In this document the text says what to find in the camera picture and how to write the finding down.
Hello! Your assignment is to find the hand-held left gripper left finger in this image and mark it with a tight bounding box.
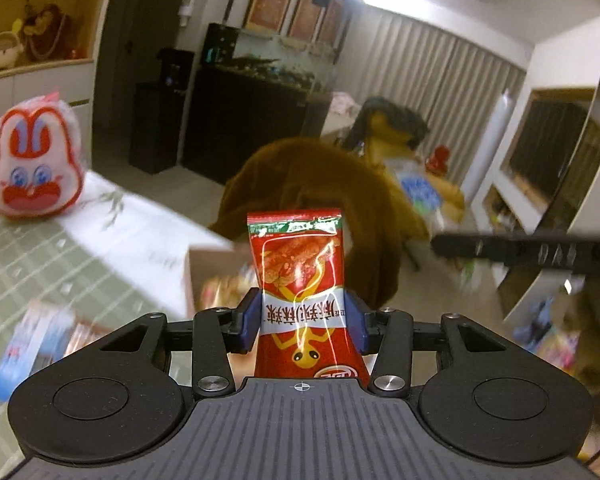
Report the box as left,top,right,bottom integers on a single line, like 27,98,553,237
99,289,261,397

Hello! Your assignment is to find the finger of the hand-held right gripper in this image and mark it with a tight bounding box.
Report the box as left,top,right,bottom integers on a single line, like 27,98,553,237
429,231,600,275

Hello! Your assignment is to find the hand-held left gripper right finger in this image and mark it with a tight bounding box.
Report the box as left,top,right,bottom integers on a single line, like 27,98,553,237
343,289,512,397

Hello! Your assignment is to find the red snack packet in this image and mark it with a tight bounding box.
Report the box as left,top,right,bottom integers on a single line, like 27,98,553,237
246,208,372,381

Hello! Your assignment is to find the cardboard box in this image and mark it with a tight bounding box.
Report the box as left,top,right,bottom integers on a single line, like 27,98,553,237
183,245,254,319

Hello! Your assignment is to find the white television cabinet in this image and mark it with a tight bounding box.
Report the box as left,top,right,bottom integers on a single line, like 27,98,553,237
471,84,600,322

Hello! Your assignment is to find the television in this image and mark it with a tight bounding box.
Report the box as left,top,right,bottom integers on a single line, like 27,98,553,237
507,99,600,212

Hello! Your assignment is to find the blue and white package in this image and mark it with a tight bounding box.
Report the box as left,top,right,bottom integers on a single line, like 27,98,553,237
394,159,444,212

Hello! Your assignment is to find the red toy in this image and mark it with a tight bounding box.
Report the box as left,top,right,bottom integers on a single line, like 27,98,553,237
424,145,452,174

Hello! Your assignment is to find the white leaf print cloth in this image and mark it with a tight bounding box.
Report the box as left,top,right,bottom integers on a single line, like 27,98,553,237
61,169,237,312

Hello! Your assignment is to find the dark brown plush toy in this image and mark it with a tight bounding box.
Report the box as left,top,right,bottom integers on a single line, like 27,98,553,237
339,95,431,167

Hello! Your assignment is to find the black cabinet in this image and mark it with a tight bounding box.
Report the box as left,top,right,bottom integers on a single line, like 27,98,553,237
179,66,334,187

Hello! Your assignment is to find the beige curtain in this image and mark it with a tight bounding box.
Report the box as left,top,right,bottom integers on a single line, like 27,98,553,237
336,2,529,197

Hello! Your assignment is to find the green checked tablecloth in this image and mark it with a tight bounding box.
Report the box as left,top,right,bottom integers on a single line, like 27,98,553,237
0,199,197,463

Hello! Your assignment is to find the blue snack packet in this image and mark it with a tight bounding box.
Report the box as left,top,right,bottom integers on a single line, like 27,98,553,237
0,304,74,404

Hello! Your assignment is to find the black water dispenser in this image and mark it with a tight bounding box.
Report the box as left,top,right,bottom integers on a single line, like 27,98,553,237
129,47,197,174

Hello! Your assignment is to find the glass fish tank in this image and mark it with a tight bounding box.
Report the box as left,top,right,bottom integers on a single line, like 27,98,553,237
199,22,339,95

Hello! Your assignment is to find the red and white rabbit bag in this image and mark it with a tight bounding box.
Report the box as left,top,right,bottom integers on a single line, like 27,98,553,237
0,91,87,219

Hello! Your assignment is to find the small brown plush toy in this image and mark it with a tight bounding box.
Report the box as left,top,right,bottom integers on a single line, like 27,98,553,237
22,3,74,64

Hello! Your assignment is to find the wooden display shelf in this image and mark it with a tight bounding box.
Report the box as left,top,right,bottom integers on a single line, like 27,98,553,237
0,0,122,128

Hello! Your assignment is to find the yellow plush toy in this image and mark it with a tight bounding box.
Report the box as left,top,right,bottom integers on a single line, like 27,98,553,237
0,17,24,74

